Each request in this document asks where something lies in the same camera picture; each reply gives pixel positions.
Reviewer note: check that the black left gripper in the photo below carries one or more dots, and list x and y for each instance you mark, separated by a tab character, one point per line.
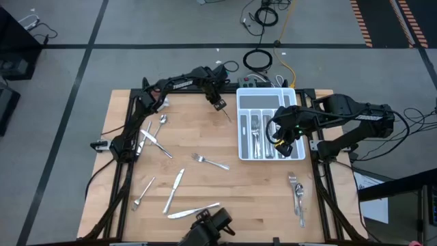
214	92

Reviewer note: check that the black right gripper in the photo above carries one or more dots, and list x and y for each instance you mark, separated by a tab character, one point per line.
290	123

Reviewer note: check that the silver spoon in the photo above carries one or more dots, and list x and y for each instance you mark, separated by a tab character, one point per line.
163	119
299	190
228	115
277	153

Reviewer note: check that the silver fork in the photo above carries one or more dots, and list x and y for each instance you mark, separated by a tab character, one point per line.
254	130
258	136
197	157
292	179
135	205

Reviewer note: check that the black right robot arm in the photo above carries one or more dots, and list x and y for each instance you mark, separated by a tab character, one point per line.
362	116

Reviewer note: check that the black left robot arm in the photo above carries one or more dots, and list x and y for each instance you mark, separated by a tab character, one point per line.
181	83

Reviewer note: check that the grey power strip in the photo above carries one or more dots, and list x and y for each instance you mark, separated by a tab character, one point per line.
247	83

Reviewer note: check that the white cutlery tray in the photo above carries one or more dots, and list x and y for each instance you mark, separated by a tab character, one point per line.
259	90

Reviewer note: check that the white mug with text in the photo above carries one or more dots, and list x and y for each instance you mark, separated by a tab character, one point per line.
165	103

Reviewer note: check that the white paper sheet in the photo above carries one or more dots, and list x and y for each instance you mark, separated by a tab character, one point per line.
372	212

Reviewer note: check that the black desk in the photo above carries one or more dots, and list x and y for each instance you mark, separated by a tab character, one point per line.
13	44
403	186

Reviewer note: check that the black orange-edged floor mat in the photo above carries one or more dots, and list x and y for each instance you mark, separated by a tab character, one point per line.
430	20
382	20

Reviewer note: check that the black equipment box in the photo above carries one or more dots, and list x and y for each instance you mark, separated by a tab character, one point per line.
7	109

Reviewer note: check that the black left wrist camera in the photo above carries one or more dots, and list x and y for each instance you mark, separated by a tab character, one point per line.
220	73

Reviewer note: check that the black aluminium table frame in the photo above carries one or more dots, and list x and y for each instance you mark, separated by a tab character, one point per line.
191	91

